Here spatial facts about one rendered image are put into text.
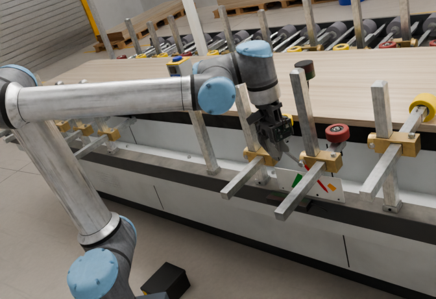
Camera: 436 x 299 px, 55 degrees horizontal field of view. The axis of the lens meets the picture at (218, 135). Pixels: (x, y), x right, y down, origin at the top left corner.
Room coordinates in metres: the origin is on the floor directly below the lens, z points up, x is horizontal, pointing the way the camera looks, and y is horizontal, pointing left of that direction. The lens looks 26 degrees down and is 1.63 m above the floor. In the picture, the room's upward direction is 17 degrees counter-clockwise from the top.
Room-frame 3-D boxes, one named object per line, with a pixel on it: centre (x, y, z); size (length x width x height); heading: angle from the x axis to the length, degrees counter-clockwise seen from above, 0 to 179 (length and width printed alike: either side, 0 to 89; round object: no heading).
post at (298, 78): (1.22, -0.29, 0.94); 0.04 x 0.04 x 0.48; 44
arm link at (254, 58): (1.11, -0.16, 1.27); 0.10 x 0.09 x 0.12; 85
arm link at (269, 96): (1.11, -0.16, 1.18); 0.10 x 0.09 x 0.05; 110
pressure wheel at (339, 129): (1.27, -0.40, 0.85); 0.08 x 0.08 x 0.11
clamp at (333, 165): (1.21, -0.31, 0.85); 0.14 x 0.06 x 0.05; 44
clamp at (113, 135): (2.11, 0.56, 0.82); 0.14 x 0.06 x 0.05; 44
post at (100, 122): (2.12, 0.57, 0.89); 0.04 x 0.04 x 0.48; 44
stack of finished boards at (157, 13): (9.70, 0.75, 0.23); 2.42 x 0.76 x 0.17; 141
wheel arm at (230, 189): (1.35, -0.12, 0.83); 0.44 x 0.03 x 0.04; 134
